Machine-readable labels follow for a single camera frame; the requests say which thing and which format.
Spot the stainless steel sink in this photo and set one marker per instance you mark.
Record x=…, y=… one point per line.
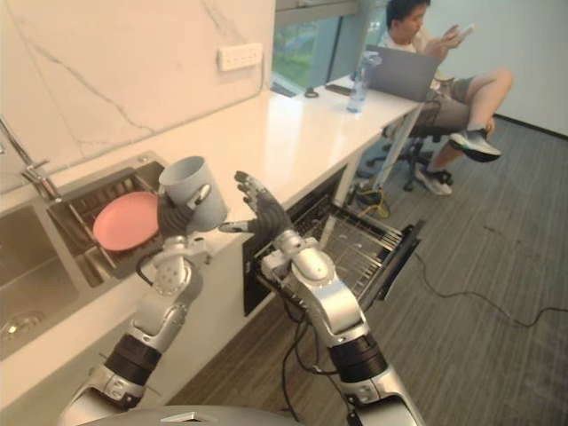
x=31, y=275

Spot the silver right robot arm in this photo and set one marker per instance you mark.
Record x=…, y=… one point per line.
x=337, y=319

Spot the person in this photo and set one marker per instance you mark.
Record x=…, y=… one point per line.
x=448, y=84

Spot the black dishwasher door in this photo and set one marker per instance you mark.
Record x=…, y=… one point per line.
x=401, y=262

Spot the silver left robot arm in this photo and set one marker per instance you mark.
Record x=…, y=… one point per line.
x=146, y=324

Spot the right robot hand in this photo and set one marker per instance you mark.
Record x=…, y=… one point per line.
x=266, y=213

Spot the white wall socket strip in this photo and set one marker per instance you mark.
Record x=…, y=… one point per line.
x=239, y=56

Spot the grey laptop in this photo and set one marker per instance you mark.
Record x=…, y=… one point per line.
x=401, y=75

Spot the clear water bottle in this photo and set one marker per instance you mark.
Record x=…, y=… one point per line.
x=356, y=91

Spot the pink plate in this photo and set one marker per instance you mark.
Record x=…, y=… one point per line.
x=125, y=224

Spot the small black object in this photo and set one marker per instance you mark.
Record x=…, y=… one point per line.
x=311, y=92

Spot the grey-blue plastic cup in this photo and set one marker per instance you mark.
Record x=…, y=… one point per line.
x=195, y=195

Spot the chrome faucet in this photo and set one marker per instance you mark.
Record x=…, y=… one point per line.
x=26, y=164

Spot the black office chair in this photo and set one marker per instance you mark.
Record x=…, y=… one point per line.
x=410, y=146

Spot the dish drying rack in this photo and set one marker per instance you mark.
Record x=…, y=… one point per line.
x=106, y=213

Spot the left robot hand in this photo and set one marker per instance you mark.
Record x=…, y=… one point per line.
x=175, y=217

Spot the white desk leg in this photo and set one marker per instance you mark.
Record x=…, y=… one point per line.
x=396, y=146

